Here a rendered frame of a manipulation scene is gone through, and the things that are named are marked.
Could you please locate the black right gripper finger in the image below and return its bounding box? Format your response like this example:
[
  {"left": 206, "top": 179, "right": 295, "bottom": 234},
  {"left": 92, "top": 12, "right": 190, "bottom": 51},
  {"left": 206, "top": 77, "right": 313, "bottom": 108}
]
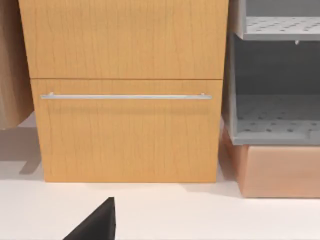
[{"left": 62, "top": 196, "right": 117, "bottom": 240}]

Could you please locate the wooden drawer front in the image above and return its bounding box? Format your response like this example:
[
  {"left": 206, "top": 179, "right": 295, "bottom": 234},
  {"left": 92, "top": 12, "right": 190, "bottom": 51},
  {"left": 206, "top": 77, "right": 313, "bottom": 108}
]
[{"left": 29, "top": 78, "right": 224, "bottom": 184}]

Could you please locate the pale brown wooden cabinet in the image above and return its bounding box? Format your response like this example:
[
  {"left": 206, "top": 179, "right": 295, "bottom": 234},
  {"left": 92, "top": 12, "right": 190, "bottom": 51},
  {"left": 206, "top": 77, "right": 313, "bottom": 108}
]
[{"left": 0, "top": 0, "right": 35, "bottom": 131}]

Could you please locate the wooden cupboard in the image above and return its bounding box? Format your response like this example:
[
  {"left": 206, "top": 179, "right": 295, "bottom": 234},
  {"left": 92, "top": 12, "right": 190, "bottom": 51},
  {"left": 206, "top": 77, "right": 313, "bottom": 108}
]
[{"left": 17, "top": 0, "right": 229, "bottom": 81}]

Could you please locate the salmon-coloured box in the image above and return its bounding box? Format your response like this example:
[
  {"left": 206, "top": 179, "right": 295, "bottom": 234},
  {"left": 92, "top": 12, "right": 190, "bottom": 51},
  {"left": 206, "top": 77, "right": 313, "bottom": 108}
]
[{"left": 219, "top": 124, "right": 320, "bottom": 200}]

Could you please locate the grey pierced drawer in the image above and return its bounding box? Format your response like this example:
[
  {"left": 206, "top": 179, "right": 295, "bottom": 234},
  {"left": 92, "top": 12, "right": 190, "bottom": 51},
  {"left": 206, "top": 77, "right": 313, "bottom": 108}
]
[{"left": 226, "top": 32, "right": 320, "bottom": 146}]

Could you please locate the grey pierced shelf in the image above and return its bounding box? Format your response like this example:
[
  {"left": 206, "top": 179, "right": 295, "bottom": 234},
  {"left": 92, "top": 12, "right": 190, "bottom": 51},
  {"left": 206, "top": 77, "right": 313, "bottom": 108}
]
[{"left": 237, "top": 0, "right": 320, "bottom": 41}]

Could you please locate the long metal handle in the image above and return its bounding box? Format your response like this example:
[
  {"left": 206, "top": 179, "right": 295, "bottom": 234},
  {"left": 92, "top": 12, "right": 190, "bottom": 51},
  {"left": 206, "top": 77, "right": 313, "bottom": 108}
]
[{"left": 40, "top": 92, "right": 213, "bottom": 101}]

